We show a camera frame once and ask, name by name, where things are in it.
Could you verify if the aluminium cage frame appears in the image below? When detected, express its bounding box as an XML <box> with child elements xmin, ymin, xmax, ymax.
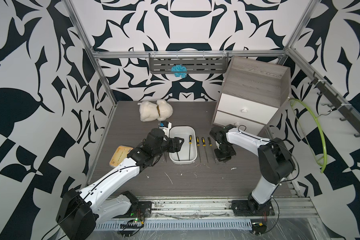
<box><xmin>70</xmin><ymin>1</ymin><xmax>360</xmax><ymax>240</ymax></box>

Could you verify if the file with yellow handle seven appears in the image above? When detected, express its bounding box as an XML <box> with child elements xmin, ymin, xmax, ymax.
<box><xmin>196</xmin><ymin>137</ymin><xmax>202</xmax><ymax>163</ymax></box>

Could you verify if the grey white drawer cabinet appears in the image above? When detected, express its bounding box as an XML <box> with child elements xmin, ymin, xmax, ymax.
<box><xmin>213</xmin><ymin>57</ymin><xmax>292</xmax><ymax>135</ymax></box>

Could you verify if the file with yellow handle six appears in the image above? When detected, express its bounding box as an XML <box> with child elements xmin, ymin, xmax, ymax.
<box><xmin>202</xmin><ymin>137</ymin><xmax>209</xmax><ymax>163</ymax></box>

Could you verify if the file with yellow handle two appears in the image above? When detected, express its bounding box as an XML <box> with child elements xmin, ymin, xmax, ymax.
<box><xmin>207</xmin><ymin>137</ymin><xmax>216</xmax><ymax>163</ymax></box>

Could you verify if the white plastic storage box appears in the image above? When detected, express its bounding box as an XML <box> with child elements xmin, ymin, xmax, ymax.
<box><xmin>169</xmin><ymin>126</ymin><xmax>198</xmax><ymax>165</ymax></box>

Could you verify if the grey wall hook rail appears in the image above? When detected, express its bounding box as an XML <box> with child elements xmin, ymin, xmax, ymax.
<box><xmin>309</xmin><ymin>72</ymin><xmax>360</xmax><ymax>138</ymax></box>

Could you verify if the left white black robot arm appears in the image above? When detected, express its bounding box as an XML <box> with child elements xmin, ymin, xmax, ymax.
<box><xmin>56</xmin><ymin>128</ymin><xmax>185</xmax><ymax>240</ymax></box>

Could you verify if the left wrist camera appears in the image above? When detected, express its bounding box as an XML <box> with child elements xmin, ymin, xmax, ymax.
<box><xmin>159</xmin><ymin>121</ymin><xmax>172</xmax><ymax>137</ymax></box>

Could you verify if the white plush toy animal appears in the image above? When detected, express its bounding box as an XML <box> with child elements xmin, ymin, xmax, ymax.
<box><xmin>138</xmin><ymin>100</ymin><xmax>173</xmax><ymax>122</ymax></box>

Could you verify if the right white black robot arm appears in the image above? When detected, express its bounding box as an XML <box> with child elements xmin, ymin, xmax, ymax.
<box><xmin>210</xmin><ymin>125</ymin><xmax>296</xmax><ymax>216</ymax></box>

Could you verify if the green hoop tube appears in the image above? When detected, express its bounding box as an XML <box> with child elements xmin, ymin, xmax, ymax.
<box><xmin>289</xmin><ymin>98</ymin><xmax>329</xmax><ymax>174</ymax></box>

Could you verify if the grey wall shelf rack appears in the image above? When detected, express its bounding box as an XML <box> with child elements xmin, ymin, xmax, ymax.
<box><xmin>149</xmin><ymin>54</ymin><xmax>229</xmax><ymax>74</ymax></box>

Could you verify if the teal crumpled cloth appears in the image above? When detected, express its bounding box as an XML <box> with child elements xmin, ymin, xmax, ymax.
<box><xmin>171</xmin><ymin>65</ymin><xmax>188</xmax><ymax>79</ymax></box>

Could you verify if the file with yellow handle three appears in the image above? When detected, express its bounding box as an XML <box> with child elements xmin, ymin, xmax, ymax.
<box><xmin>188</xmin><ymin>135</ymin><xmax>193</xmax><ymax>161</ymax></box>

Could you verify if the yellow sponge pad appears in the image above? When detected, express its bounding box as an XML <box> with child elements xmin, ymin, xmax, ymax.
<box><xmin>109</xmin><ymin>146</ymin><xmax>134</xmax><ymax>168</ymax></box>

